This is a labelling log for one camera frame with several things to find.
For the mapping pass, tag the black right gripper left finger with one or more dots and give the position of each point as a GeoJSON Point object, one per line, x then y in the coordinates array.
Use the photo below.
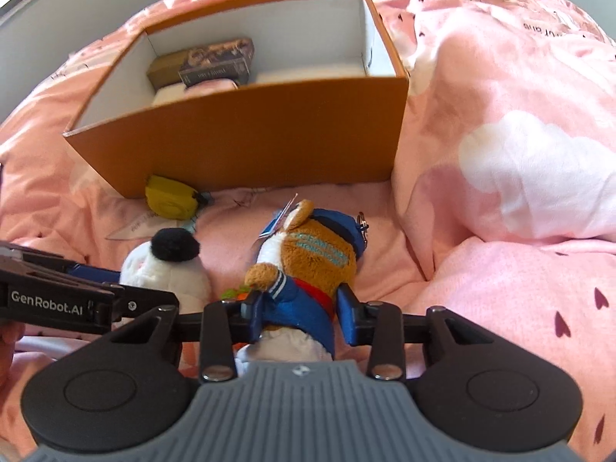
{"type": "Point", "coordinates": [163, 345]}

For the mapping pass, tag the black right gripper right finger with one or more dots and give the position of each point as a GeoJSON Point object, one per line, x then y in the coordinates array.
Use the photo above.
{"type": "Point", "coordinates": [386, 330]}

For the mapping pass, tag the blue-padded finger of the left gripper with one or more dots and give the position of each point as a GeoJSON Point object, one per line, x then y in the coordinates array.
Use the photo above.
{"type": "Point", "coordinates": [98, 275]}

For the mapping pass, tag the brown plush toy blue outfit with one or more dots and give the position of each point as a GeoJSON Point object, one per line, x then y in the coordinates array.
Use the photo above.
{"type": "Point", "coordinates": [305, 256]}

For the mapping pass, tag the yellow tape measure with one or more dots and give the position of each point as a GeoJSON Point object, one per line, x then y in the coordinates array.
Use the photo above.
{"type": "Point", "coordinates": [174, 200]}

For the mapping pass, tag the white plush black pompom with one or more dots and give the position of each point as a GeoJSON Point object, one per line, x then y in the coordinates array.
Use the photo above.
{"type": "Point", "coordinates": [170, 261]}

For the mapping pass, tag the pink patterned duvet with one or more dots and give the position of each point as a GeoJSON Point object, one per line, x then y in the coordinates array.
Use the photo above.
{"type": "Point", "coordinates": [502, 201]}

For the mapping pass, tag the white small box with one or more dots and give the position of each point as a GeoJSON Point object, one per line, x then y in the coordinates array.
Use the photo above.
{"type": "Point", "coordinates": [169, 94]}

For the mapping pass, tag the brown small cardboard box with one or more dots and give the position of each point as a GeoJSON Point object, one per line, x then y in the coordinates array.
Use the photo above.
{"type": "Point", "coordinates": [164, 70]}

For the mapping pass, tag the orange cardboard box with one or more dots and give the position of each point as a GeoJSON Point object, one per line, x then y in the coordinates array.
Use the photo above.
{"type": "Point", "coordinates": [324, 103]}

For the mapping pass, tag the dark patterned card box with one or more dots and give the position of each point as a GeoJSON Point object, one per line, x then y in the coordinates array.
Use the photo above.
{"type": "Point", "coordinates": [225, 60]}

